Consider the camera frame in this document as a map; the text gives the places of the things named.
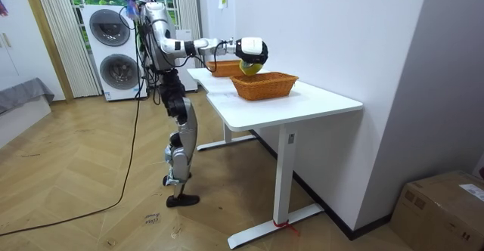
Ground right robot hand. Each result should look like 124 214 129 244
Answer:
234 36 270 66

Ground yellow soft toy fruit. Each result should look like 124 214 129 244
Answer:
239 59 265 77

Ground woven orange wicker basket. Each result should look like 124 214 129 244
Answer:
205 59 245 79
229 71 299 102

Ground white desk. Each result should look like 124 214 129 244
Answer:
186 67 365 250

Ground white pleated curtain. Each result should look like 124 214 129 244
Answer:
31 0 104 99
174 0 204 69

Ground robot body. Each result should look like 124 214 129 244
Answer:
131 0 178 74

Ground robot legs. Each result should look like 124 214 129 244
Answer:
157 68 201 209

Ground white washing machine tower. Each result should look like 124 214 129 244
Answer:
79 3 149 102

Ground white wardrobe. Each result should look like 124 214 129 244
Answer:
0 0 66 102

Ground grey bed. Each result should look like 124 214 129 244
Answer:
0 77 55 149

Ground brown cardboard box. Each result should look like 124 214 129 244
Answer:
389 169 484 251

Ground cable bundle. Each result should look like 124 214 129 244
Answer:
80 0 144 21

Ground black floor cable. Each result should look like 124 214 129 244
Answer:
0 86 142 238

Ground red strap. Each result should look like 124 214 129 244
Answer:
272 219 302 237

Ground wooden door frame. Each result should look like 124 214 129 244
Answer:
20 0 75 102

